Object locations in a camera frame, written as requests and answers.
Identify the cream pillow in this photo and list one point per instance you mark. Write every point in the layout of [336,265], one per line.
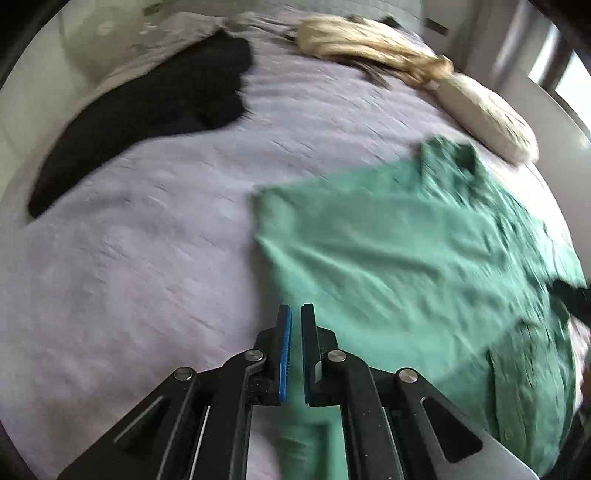
[489,118]

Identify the black garment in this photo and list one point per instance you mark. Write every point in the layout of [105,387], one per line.
[196,89]

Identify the green shirt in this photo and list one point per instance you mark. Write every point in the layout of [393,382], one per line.
[430,263]

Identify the beige knitted blanket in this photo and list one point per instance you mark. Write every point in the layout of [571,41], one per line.
[377,48]

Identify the lavender quilted bedspread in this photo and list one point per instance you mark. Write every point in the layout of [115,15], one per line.
[151,262]

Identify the window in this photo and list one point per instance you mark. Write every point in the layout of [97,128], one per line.
[561,73]

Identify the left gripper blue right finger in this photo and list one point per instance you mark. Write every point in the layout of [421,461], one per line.
[397,425]

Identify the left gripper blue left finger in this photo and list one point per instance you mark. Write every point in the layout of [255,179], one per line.
[195,425]

